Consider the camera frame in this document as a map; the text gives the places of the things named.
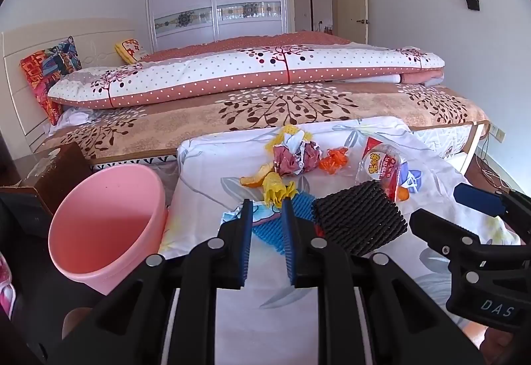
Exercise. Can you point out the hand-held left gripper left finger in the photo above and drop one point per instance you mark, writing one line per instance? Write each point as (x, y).
(244, 240)

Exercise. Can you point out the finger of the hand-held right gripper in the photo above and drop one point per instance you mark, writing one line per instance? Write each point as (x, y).
(439, 230)
(477, 197)

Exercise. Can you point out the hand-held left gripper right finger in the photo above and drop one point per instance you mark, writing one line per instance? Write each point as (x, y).
(290, 240)

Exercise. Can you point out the yellow plastic wrapper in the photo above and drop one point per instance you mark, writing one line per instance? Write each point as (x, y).
(273, 188)

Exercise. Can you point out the black foam fruit net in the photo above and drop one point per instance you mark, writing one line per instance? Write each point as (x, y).
(356, 215)

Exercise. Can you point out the clear red-label snack packet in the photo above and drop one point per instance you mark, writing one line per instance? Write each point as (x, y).
(381, 170)

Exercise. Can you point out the pink plastic bucket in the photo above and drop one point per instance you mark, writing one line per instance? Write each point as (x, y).
(108, 224)

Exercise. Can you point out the small orange peel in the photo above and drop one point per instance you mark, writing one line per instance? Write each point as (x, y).
(251, 181)

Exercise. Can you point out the white quilted mattress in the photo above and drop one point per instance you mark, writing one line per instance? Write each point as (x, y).
(439, 141)

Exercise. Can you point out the crumpled maroon paper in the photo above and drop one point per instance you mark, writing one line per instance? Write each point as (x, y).
(290, 159)

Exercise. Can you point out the white floral table cloth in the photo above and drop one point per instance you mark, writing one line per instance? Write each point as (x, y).
(207, 165)

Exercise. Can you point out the orange plastic wrapper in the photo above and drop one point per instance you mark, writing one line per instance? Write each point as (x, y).
(334, 160)

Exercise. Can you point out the white crumpled tissue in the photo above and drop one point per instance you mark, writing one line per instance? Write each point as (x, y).
(296, 143)

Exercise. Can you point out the yellow mesh wrapper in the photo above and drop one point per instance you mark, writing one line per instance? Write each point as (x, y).
(280, 134)

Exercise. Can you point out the pink folded blanket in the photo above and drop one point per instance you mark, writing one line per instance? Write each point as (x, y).
(421, 78)

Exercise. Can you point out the brown leaf-print blanket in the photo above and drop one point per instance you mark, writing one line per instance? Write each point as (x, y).
(186, 120)

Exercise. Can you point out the white dotted tree-print quilt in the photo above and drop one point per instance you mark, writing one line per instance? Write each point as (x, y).
(207, 74)

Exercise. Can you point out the brown cardboard box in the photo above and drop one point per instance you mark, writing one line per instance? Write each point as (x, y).
(62, 174)

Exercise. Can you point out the white crumpled sheet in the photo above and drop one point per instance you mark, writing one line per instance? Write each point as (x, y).
(76, 116)

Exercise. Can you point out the yellow floral pillow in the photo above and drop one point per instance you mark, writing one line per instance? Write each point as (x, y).
(129, 50)

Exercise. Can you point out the dark wooden nightstand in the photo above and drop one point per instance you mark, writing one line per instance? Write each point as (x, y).
(16, 172)

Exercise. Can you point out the pink patterned cloth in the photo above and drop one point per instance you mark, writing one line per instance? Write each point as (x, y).
(6, 282)

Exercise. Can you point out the cream wooden headboard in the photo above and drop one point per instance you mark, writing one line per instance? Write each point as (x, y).
(103, 41)

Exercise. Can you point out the colourful patterned pillow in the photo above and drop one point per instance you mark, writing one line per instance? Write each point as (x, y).
(45, 66)

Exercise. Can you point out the white bed frame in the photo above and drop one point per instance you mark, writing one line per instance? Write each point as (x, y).
(473, 145)

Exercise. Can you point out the wall socket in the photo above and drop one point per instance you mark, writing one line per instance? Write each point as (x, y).
(498, 133)

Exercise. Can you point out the black wall bracket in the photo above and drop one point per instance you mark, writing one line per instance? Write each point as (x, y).
(472, 2)

